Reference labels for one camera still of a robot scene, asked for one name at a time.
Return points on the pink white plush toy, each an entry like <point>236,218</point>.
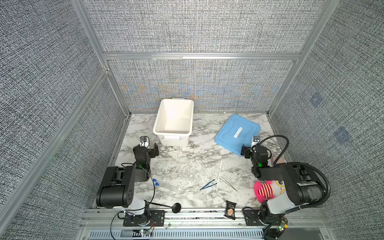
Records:
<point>268,190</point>

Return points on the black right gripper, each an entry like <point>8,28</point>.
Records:
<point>246,151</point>

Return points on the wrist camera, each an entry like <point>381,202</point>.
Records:
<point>255,140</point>
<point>144,141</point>

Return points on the silver metal tweezers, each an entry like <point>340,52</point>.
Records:
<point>227,183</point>

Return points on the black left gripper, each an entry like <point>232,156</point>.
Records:
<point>153,150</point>

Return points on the black snack packet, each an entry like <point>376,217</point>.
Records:
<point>230,210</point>

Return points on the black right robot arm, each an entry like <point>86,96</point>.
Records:
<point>306,187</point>

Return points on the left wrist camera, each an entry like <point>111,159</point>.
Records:
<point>144,141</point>

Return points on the blue plastic tweezers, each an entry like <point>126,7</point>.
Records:
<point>209,184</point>

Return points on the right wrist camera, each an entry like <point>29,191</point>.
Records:
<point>255,140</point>

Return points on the aluminium front rail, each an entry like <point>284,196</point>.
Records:
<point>202,224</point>

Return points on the black long handled spoon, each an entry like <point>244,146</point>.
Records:
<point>176,208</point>

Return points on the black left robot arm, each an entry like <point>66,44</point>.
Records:
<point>117,189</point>

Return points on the blue capped test tube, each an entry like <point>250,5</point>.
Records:
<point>174,190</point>
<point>163,181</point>

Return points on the white plastic storage bin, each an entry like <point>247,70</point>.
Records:
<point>174,122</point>

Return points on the blue plastic bin lid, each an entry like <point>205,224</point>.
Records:
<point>237,132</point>

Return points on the white glass stirring rod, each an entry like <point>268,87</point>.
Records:
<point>219,176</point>

